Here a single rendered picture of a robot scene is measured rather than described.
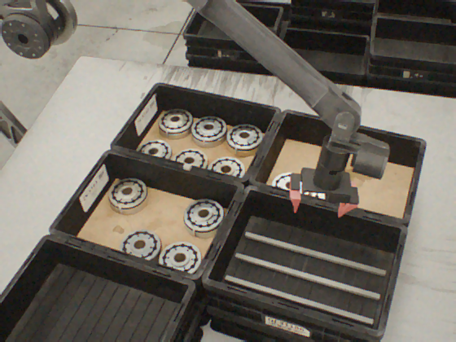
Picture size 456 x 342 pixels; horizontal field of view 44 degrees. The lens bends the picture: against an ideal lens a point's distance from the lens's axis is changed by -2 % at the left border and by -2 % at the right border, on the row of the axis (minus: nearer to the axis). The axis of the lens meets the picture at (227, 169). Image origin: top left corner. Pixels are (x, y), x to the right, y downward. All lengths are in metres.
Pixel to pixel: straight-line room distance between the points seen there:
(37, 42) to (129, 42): 2.00
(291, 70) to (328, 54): 1.70
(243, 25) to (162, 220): 0.62
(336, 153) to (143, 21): 2.84
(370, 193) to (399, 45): 1.25
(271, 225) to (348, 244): 0.20
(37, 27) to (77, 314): 0.77
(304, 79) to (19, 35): 0.90
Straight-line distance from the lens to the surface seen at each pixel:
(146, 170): 1.53
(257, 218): 1.48
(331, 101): 1.08
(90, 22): 3.92
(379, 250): 1.45
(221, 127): 1.67
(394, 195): 1.56
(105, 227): 1.52
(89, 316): 1.38
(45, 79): 3.50
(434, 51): 2.69
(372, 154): 1.11
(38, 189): 1.85
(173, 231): 1.47
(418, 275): 1.58
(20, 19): 1.65
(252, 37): 1.09
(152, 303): 1.37
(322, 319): 1.21
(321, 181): 1.16
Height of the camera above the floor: 1.99
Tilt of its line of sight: 47 degrees down
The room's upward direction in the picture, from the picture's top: 4 degrees counter-clockwise
